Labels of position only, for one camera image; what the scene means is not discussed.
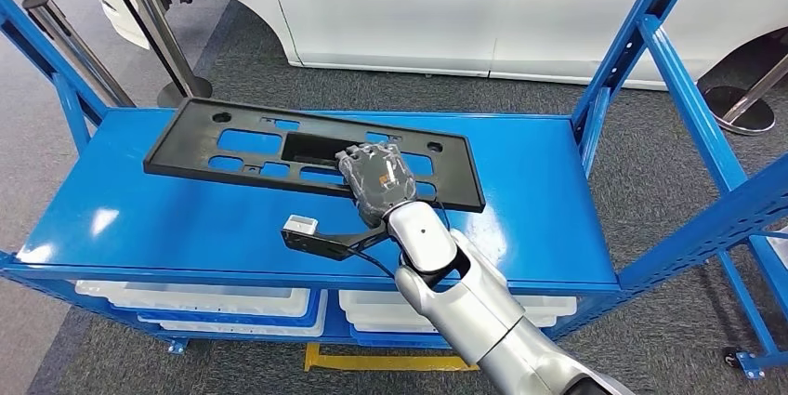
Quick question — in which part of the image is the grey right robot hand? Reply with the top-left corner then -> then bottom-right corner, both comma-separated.
335,141 -> 418,227

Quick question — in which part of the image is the black plastic plate part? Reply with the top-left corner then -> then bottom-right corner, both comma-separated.
142,97 -> 488,214

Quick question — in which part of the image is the blue metal shelf rack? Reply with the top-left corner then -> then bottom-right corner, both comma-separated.
0,0 -> 788,357

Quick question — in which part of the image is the white plastic bin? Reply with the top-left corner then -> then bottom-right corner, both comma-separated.
138,290 -> 327,338
74,280 -> 311,318
338,289 -> 578,333

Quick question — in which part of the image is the white car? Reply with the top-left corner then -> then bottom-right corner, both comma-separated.
73,0 -> 788,92

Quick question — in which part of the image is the chrome stanchion pole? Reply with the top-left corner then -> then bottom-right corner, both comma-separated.
21,0 -> 137,109
107,0 -> 215,109
702,53 -> 788,137

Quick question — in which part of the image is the black barrier belt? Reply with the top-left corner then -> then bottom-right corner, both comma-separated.
90,0 -> 190,101

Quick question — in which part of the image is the black camera cable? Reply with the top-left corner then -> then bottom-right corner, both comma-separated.
350,247 -> 399,281

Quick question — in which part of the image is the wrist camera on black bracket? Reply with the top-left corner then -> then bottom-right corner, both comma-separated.
281,215 -> 389,262

